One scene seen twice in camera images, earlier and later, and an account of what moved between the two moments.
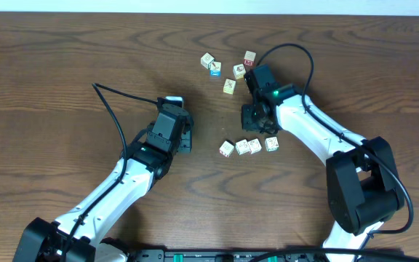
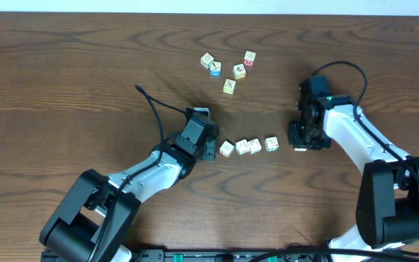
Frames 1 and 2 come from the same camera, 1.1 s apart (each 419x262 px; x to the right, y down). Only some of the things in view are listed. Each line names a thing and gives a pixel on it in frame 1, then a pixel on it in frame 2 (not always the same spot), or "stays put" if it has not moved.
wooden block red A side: [254, 145] stays put
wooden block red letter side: [226, 148] stays put
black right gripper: [247, 123] -> [297, 142]
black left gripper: [186, 136] -> [210, 146]
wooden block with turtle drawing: [242, 147] stays put
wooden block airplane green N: [271, 144] stays put
